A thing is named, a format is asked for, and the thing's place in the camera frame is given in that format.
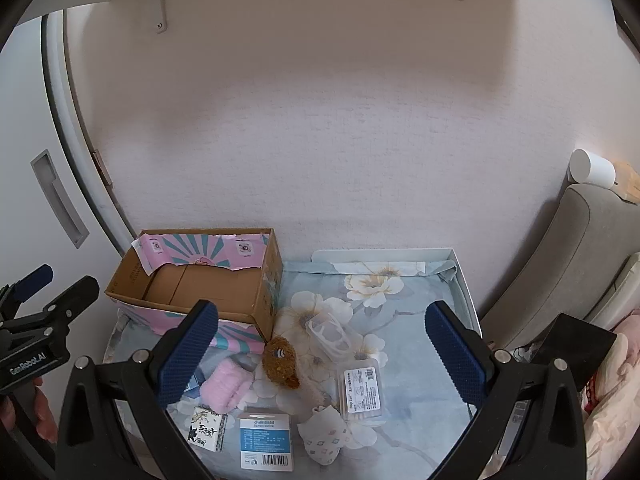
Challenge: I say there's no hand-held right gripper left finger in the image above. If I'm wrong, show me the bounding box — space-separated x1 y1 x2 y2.
54 299 221 480

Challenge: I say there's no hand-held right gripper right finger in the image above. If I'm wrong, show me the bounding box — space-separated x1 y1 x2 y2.
424 300 587 480

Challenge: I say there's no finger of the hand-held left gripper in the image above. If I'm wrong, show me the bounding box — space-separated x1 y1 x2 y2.
0 263 55 318
27 275 101 343

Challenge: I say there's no pink fuzzy sock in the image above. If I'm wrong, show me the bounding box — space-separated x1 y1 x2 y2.
199 360 252 415

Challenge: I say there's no pink striped cardboard box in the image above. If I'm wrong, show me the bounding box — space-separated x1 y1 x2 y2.
104 227 284 353

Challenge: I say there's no black white snack packet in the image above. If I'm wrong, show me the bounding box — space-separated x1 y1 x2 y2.
186 406 229 453

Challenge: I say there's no brown plush toy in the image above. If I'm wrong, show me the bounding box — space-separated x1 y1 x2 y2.
261 336 301 390

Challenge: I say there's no clear cotton swab box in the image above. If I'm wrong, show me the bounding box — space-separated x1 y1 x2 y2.
337 366 390 423

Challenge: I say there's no blue and white carton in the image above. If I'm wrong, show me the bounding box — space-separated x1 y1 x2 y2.
236 411 296 472

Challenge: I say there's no clear plastic mask bracket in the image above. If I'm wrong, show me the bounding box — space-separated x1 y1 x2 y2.
304 311 362 361

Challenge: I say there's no person's left hand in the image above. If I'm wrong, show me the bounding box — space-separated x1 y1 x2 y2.
0 377 60 445

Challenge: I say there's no white wardrobe door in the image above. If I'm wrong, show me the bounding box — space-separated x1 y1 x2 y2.
0 12 126 321

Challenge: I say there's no floral blue cloth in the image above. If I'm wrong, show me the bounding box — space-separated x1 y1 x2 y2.
102 259 476 480

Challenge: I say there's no brown door hinge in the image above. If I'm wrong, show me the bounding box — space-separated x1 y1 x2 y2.
91 150 113 186

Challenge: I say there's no pink cloth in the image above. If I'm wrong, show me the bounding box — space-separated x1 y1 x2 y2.
580 310 640 480

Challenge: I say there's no white cylinder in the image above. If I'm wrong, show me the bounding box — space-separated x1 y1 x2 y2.
567 148 617 190

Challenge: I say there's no recessed grey door handle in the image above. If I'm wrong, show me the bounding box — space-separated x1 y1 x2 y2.
30 149 91 249

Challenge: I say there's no white shelf bracket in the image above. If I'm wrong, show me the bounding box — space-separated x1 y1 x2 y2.
136 0 169 36

